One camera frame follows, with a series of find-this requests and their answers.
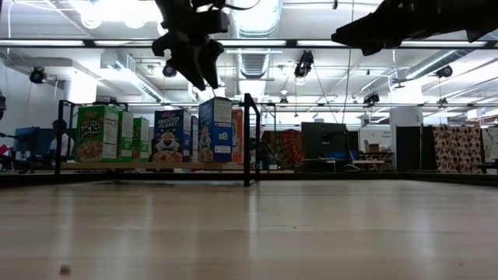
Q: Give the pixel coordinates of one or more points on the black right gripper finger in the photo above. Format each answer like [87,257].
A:
[354,43]
[360,30]

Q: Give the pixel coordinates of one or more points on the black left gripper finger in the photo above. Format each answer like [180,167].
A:
[190,64]
[213,62]

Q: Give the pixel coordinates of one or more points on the blue Frosted Flakes cereal box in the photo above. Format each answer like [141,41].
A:
[195,138]
[172,136]
[215,129]

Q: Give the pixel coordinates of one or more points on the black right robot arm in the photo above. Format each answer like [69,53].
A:
[482,15]

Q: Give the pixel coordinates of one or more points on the black ceiling spotlight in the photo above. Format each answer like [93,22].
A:
[371,98]
[168,72]
[444,71]
[37,75]
[303,64]

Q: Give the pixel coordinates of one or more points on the long suspended linear light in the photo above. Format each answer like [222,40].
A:
[311,43]

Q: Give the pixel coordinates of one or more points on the black monitor screen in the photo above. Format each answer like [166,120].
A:
[323,140]

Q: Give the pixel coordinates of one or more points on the cardboard box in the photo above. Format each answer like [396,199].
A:
[373,148]

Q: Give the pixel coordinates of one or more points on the red patterned cloth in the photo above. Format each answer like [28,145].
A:
[286,148]

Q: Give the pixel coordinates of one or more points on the black partition panel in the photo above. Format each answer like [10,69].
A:
[408,148]

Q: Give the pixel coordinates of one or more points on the brown patterned curtain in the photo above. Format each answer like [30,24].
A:
[457,148]

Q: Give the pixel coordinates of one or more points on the person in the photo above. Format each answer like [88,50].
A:
[60,148]

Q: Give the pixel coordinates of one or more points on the blue partition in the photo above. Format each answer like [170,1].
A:
[31,140]

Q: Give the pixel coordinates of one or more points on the red plastic object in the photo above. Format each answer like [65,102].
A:
[4,149]

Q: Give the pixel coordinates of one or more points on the small crumb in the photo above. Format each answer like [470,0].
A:
[65,269]

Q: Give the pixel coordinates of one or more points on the silver round air duct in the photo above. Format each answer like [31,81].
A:
[254,15]

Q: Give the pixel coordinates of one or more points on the white rectangular ceiling duct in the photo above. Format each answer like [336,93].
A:
[120,74]

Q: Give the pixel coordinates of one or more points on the black aluminium table frame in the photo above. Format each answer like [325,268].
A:
[350,177]

